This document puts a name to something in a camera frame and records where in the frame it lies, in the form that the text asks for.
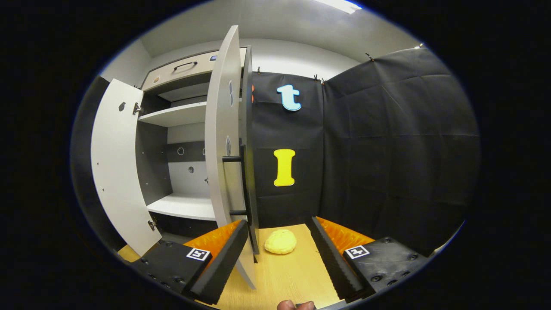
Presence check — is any grey cabinet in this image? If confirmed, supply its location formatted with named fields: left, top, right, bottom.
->
left=135, top=46, right=250, bottom=237

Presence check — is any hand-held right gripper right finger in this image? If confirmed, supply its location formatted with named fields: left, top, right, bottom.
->
left=308, top=216, right=431, bottom=303

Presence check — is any long ceiling light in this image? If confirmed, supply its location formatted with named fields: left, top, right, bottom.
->
left=314, top=0, right=362, bottom=14

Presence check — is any grey cabinet door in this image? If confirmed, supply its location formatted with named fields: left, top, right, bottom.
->
left=90, top=78, right=163, bottom=257
left=204, top=25, right=260, bottom=290

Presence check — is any grey cabinet drawer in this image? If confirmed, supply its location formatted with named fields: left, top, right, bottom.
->
left=141, top=47, right=248, bottom=92

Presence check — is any white cabinet shelf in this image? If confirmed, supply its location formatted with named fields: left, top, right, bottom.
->
left=146, top=192, right=216, bottom=221
left=138, top=101, right=208, bottom=127

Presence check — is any yellow sponge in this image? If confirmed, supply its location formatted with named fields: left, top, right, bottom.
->
left=264, top=229, right=297, bottom=254

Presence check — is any black right door handle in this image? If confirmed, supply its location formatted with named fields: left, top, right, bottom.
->
left=222, top=144, right=252, bottom=216

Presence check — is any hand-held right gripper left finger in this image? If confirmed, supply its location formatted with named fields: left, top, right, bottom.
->
left=129, top=220, right=250, bottom=305

